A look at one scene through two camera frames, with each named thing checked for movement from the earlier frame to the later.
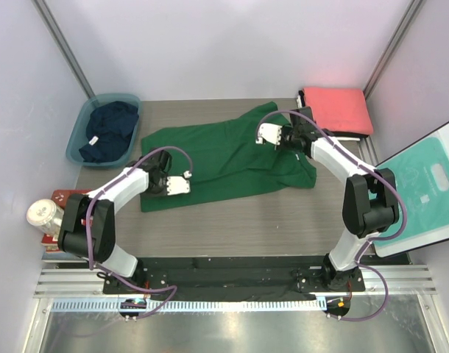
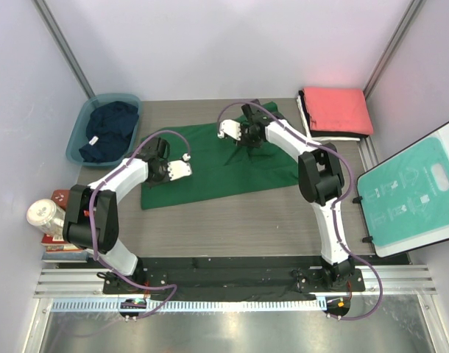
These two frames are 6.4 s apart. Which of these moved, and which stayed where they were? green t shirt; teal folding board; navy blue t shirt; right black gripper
Moved: right black gripper
Stayed: teal folding board; navy blue t shirt; green t shirt
